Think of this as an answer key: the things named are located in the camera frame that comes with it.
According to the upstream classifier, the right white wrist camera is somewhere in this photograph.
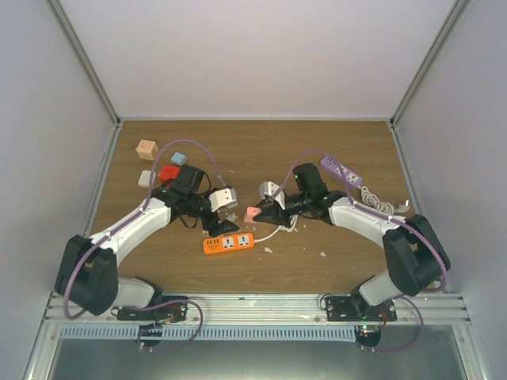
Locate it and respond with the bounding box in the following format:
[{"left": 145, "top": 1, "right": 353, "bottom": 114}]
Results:
[{"left": 259, "top": 181, "right": 286, "bottom": 210}]

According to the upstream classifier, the orange power strip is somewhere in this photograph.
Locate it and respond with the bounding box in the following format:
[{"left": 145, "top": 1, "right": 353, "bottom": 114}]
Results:
[{"left": 203, "top": 233, "right": 255, "bottom": 255}]

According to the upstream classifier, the purple power strip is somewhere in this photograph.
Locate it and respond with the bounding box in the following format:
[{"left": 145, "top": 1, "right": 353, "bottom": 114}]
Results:
[{"left": 320, "top": 156, "right": 363, "bottom": 188}]

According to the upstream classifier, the peach cube power adapter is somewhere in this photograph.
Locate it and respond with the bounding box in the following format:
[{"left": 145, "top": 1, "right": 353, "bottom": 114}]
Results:
[{"left": 135, "top": 139, "right": 158, "bottom": 161}]

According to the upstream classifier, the white square plug adapter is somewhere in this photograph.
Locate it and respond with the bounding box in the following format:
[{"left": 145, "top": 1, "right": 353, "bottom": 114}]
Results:
[{"left": 138, "top": 170, "right": 151, "bottom": 188}]

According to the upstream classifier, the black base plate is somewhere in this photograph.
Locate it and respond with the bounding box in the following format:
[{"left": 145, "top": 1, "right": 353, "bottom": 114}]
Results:
[
  {"left": 111, "top": 295, "right": 189, "bottom": 324},
  {"left": 318, "top": 294, "right": 398, "bottom": 322}
]

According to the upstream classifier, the grey slotted cable duct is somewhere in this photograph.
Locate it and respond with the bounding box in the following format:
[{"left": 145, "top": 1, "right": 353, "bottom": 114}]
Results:
[{"left": 60, "top": 325, "right": 356, "bottom": 342}]

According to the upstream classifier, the pink plug adapter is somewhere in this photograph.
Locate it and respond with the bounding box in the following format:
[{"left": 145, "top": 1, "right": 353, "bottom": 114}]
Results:
[{"left": 244, "top": 207, "right": 262, "bottom": 223}]

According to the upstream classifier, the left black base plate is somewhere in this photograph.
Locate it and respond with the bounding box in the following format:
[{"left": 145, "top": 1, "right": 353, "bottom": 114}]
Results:
[{"left": 111, "top": 295, "right": 189, "bottom": 324}]

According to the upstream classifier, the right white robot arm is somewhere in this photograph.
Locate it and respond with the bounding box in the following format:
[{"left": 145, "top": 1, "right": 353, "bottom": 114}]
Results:
[{"left": 254, "top": 163, "right": 451, "bottom": 321}]

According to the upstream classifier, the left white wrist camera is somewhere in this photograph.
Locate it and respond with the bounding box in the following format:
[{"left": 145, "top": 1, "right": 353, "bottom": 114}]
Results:
[{"left": 208, "top": 187, "right": 238, "bottom": 212}]

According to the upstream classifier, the white orange strip cable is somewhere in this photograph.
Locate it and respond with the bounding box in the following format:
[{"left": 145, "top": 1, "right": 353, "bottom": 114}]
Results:
[{"left": 253, "top": 213, "right": 302, "bottom": 243}]

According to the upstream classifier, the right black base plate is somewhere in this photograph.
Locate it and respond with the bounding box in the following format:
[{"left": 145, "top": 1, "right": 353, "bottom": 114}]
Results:
[{"left": 318, "top": 294, "right": 398, "bottom": 322}]

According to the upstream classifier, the aluminium front rail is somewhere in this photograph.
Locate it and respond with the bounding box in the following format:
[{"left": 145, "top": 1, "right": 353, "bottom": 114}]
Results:
[{"left": 43, "top": 291, "right": 471, "bottom": 325}]

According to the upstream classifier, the light blue usb charger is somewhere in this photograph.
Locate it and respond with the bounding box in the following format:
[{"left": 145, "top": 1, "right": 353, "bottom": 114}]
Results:
[{"left": 170, "top": 152, "right": 188, "bottom": 166}]

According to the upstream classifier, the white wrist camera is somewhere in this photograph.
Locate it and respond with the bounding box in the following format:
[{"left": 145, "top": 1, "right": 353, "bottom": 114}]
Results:
[
  {"left": 208, "top": 187, "right": 238, "bottom": 212},
  {"left": 259, "top": 181, "right": 286, "bottom": 210}
]

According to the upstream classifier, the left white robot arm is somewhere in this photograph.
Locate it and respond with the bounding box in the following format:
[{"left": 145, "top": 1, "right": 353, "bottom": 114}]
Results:
[{"left": 55, "top": 165, "right": 238, "bottom": 320}]

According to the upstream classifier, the red plug adapter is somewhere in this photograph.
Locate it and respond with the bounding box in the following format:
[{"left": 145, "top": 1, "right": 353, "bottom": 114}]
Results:
[{"left": 158, "top": 165, "right": 180, "bottom": 184}]

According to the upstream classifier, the white purple strip cable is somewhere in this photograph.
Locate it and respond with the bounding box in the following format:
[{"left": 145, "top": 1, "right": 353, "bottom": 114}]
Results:
[{"left": 358, "top": 184, "right": 412, "bottom": 215}]

